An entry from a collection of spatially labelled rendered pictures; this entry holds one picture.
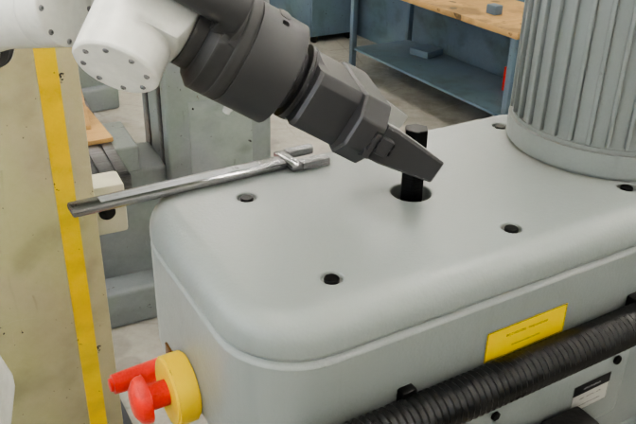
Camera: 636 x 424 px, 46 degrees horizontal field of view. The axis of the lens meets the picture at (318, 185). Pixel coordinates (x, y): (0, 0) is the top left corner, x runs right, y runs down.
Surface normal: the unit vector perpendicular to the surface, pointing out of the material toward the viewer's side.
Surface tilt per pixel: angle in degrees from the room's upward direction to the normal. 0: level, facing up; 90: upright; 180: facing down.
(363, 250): 0
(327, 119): 90
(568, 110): 90
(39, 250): 90
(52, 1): 81
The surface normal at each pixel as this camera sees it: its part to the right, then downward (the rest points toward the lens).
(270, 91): 0.10, 0.55
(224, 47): 0.26, 0.30
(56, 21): 0.90, 0.06
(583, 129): -0.57, 0.36
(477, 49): -0.86, 0.21
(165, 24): 0.48, -0.23
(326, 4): 0.50, 0.40
